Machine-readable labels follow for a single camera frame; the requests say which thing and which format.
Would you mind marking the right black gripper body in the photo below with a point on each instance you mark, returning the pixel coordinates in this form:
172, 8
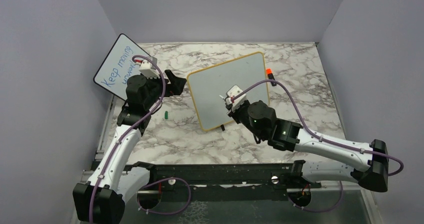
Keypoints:
241, 114

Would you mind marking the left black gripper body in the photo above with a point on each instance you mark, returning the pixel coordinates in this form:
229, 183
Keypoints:
155, 87

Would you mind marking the yellow-framed whiteboard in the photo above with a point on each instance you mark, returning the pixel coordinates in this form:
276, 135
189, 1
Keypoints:
209, 85

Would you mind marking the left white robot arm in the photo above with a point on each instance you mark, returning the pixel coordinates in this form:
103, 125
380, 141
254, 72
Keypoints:
116, 149

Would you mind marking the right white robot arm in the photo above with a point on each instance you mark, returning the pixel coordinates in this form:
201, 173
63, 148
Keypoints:
363, 163

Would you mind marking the black-framed whiteboard with writing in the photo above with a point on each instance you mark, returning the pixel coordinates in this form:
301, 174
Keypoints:
118, 67

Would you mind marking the orange-capped black highlighter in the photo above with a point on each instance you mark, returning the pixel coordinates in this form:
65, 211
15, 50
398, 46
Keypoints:
270, 76

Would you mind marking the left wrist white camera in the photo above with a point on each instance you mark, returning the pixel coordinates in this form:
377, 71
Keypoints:
147, 69

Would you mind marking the wrist white camera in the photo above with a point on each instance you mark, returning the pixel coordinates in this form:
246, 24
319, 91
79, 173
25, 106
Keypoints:
147, 69
234, 98

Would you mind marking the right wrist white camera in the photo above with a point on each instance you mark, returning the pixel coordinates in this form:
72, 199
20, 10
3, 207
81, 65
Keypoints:
234, 98

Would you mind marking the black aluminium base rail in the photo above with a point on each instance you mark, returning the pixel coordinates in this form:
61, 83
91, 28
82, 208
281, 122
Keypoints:
213, 182

